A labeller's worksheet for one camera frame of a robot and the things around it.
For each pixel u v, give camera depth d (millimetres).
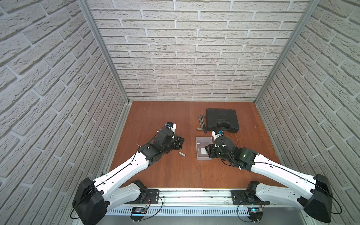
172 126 708
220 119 1066
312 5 690
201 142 947
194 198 756
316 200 385
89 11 714
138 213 710
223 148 569
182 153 887
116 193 531
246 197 658
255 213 696
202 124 1033
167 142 598
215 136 695
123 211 696
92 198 381
